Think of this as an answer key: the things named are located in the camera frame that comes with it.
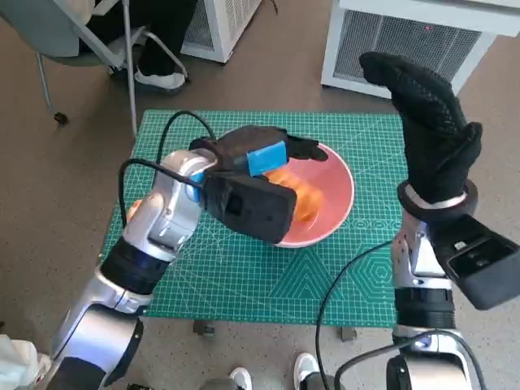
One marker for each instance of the grey table bracket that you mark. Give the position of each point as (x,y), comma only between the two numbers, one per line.
(348,334)
(204,328)

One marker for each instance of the orange toy bread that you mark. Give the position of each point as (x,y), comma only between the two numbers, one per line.
(308,203)

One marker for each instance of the white shoe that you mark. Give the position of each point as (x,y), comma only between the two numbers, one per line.
(240,378)
(305,367)

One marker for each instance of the grey chair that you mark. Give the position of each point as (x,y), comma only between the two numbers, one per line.
(40,24)

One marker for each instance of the white plastic bag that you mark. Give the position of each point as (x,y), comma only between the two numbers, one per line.
(20,361)

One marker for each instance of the person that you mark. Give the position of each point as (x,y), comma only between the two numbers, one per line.
(162,32)

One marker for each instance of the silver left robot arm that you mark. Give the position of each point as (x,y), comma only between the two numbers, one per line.
(170,211)

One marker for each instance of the pink bowl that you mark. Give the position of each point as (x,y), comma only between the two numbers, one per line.
(333,191)

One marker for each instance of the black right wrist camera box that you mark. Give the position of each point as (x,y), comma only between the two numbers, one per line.
(487,280)

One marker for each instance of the green cutting mat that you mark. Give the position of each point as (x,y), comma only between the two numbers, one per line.
(243,276)

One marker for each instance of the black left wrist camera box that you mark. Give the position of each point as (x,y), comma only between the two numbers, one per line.
(248,207)

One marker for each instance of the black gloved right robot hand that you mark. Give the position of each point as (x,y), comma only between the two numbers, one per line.
(434,134)

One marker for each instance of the small white vented cabinet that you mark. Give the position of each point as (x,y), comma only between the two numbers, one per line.
(235,24)

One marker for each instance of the large white vented cabinet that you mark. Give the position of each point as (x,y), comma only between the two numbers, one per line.
(406,40)

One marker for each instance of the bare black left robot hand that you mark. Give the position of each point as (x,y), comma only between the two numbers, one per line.
(264,138)

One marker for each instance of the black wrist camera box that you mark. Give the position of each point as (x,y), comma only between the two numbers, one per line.
(487,280)
(248,207)

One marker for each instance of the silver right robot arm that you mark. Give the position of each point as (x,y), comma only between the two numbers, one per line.
(422,300)

